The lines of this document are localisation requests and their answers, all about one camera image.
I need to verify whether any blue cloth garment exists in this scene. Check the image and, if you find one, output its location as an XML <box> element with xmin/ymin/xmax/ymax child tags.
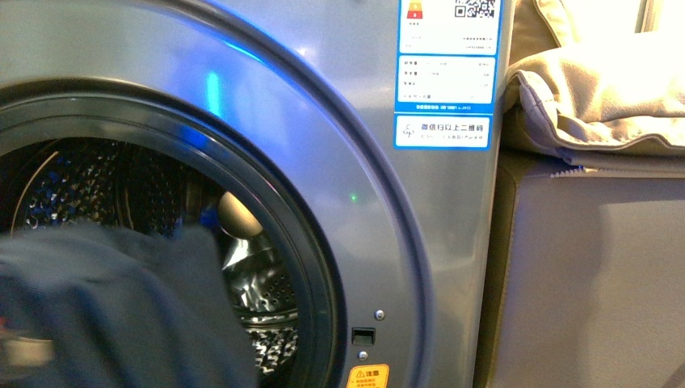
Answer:
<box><xmin>1</xmin><ymin>224</ymin><xmax>258</xmax><ymax>387</ymax></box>

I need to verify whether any grey front-load washing machine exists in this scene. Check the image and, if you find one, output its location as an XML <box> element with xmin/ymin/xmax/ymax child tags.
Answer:
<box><xmin>1</xmin><ymin>1</ymin><xmax>515</xmax><ymax>387</ymax></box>

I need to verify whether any blue white energy label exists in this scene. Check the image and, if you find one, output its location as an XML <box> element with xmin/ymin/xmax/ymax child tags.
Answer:
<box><xmin>394</xmin><ymin>0</ymin><xmax>506</xmax><ymax>150</ymax></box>

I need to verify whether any orange warning sticker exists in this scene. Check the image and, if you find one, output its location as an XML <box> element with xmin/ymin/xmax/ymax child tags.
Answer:
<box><xmin>345</xmin><ymin>364</ymin><xmax>390</xmax><ymax>388</ymax></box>

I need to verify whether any steel perforated washer drum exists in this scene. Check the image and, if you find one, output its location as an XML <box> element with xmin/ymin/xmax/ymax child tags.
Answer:
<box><xmin>1</xmin><ymin>138</ymin><xmax>297</xmax><ymax>387</ymax></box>

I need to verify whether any grey cabinet beside washer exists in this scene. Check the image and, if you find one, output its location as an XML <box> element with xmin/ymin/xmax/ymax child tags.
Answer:
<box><xmin>473</xmin><ymin>150</ymin><xmax>685</xmax><ymax>388</ymax></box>

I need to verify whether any beige folded blanket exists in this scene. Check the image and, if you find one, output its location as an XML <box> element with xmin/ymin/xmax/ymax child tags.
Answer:
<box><xmin>502</xmin><ymin>1</ymin><xmax>684</xmax><ymax>177</ymax></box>

